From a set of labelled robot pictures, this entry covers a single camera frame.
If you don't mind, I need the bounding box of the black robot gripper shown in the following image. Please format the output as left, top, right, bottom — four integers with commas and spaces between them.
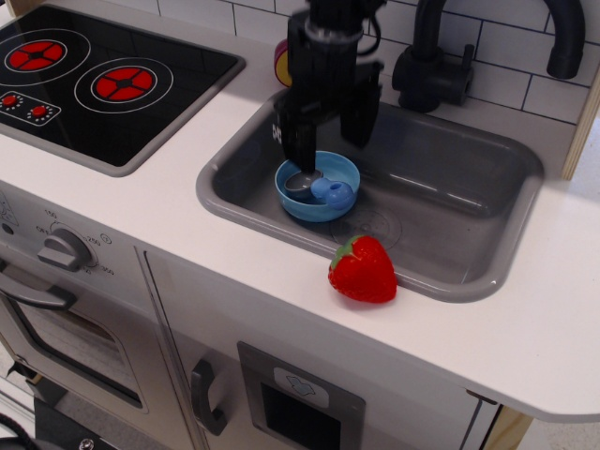
276, 1, 384, 173

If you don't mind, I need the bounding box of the grey spoon with blue handle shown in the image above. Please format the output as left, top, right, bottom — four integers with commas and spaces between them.
283, 170, 355, 210

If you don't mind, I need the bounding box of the light blue plastic bowl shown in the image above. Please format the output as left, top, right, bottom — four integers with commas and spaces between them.
275, 151, 361, 222

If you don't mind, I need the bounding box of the grey toy sink basin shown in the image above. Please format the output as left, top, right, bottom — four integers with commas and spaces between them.
196, 103, 544, 303

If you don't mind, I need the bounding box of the black toy faucet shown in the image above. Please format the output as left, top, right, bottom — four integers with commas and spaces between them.
392, 0, 586, 113

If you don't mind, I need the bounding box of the red toy strawberry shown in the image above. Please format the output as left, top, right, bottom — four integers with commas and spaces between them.
328, 235, 398, 304

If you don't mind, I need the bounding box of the black toy stovetop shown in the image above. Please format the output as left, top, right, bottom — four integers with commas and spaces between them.
1, 6, 245, 177

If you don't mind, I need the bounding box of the grey dispenser panel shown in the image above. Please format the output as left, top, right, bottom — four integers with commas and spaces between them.
237, 341, 366, 450

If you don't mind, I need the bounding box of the grey oven dial knob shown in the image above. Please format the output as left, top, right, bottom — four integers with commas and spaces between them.
37, 228, 93, 272

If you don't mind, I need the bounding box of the toy oven door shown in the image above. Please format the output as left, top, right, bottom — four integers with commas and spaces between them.
0, 243, 198, 450

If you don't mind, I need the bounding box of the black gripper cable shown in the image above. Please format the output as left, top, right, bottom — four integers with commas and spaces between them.
358, 8, 383, 60

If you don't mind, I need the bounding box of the grey cabinet door handle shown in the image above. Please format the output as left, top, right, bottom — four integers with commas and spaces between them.
190, 359, 228, 436

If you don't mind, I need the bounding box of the grey oven door handle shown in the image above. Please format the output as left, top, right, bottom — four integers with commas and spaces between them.
1, 261, 77, 310

